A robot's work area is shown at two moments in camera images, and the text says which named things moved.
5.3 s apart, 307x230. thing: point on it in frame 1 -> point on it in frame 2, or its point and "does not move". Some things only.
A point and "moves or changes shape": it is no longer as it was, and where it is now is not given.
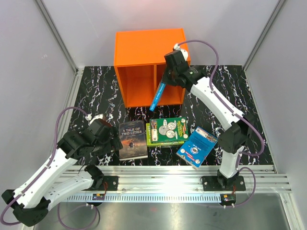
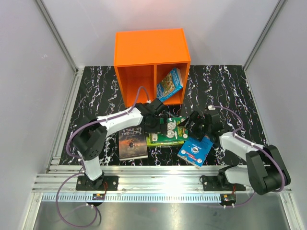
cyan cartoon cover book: (158, 97) moves or changes shape
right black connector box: (228, 199) does not move
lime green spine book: (148, 141) does not move
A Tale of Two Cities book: (132, 134) does not move
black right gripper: (166, 78) -> (196, 118)
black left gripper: (113, 144) -> (160, 129)
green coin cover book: (169, 130) does not move
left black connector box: (98, 196) does not move
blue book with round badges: (196, 147) does not move
